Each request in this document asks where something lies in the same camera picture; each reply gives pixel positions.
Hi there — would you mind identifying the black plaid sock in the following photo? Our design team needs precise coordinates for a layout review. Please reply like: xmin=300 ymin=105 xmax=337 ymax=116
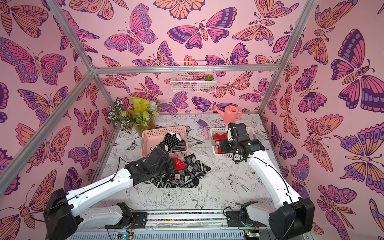
xmin=175 ymin=154 xmax=211 ymax=182

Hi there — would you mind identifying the white wire wall basket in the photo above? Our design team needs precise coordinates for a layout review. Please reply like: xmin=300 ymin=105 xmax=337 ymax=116
xmin=170 ymin=60 xmax=217 ymax=94

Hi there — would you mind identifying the pink plastic basket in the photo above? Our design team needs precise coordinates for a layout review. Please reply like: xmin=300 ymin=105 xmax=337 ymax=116
xmin=141 ymin=126 xmax=189 ymax=158

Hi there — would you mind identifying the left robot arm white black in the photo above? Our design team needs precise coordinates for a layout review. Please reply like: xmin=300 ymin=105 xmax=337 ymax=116
xmin=43 ymin=147 xmax=176 ymax=240

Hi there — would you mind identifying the purple pink garden trowel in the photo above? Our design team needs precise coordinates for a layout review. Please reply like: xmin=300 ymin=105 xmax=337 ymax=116
xmin=198 ymin=119 xmax=210 ymax=140

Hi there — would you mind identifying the artificial plant bouquet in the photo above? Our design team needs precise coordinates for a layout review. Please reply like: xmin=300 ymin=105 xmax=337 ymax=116
xmin=106 ymin=98 xmax=162 ymax=136

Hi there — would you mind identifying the pink watering can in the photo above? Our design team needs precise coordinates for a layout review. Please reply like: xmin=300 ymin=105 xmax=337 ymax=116
xmin=214 ymin=106 xmax=242 ymax=125

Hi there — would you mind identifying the white plastic basket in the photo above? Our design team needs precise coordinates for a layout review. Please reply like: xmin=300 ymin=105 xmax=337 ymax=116
xmin=211 ymin=123 xmax=266 ymax=162

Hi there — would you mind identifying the black pinstripe sock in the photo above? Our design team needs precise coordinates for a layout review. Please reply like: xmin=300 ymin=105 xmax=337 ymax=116
xmin=159 ymin=133 xmax=182 ymax=151

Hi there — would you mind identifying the red patterned sock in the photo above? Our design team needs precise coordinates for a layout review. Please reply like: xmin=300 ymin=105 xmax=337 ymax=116
xmin=173 ymin=158 xmax=187 ymax=171

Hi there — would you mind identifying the black white striped sock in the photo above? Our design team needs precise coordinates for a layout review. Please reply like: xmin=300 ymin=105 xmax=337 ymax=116
xmin=171 ymin=141 xmax=187 ymax=153
xmin=152 ymin=178 xmax=178 ymax=189

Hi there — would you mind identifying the plain red sock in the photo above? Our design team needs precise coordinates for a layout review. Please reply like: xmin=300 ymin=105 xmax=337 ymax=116
xmin=213 ymin=134 xmax=228 ymax=154

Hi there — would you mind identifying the small green succulent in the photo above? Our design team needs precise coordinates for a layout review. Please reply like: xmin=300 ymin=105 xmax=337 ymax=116
xmin=204 ymin=74 xmax=215 ymax=82

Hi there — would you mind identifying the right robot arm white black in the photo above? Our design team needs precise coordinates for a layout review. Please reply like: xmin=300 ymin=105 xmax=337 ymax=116
xmin=221 ymin=123 xmax=315 ymax=240

